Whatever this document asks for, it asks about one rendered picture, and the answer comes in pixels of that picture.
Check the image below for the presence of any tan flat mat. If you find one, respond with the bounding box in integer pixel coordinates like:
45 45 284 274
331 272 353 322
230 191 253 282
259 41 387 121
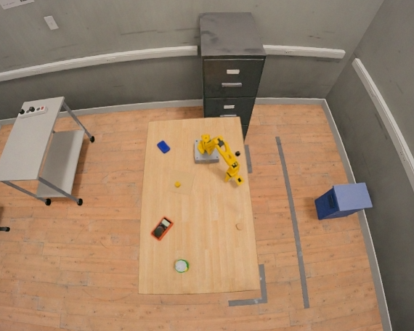
167 170 195 195

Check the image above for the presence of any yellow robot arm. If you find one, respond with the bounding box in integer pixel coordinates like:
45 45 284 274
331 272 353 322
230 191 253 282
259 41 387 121
198 135 240 173

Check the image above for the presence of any small blue rounded block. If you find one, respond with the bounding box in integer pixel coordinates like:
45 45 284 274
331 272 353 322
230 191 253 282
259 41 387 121
157 140 171 154

